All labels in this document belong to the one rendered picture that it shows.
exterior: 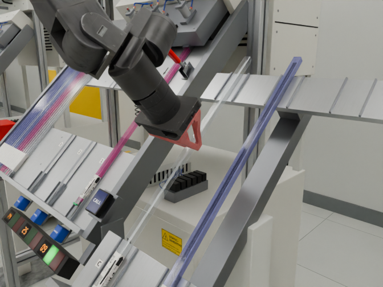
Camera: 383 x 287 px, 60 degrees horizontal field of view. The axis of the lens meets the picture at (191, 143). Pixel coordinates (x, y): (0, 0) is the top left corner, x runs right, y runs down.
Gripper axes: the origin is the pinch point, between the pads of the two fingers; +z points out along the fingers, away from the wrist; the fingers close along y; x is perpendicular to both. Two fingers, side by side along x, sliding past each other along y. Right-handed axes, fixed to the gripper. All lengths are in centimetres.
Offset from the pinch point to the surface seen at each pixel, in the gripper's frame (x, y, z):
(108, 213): 17.0, 13.3, 4.7
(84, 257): 26.6, 19.1, 10.8
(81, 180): 13.3, 31.9, 7.5
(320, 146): -101, 48, 161
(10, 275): 53, 86, 43
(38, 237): 29.1, 33.9, 8.6
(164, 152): -1.3, 16.1, 10.8
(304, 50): -65, 15, 39
